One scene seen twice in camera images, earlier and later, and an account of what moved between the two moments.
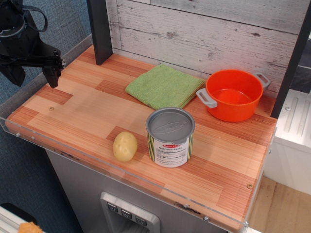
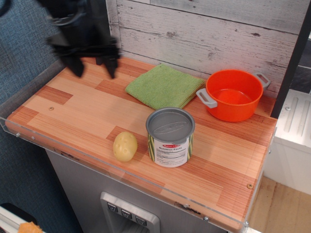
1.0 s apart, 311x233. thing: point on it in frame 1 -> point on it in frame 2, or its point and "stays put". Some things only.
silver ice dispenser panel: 117,215 stays put
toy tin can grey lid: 170,132 stays put
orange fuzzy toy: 29,227 stays put
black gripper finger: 16,74 -> 75,64
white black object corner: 11,217 stays put
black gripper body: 26,49 -> 84,39
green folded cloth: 163,86 stays put
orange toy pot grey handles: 233,95 stays put
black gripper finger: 52,74 -> 111,63
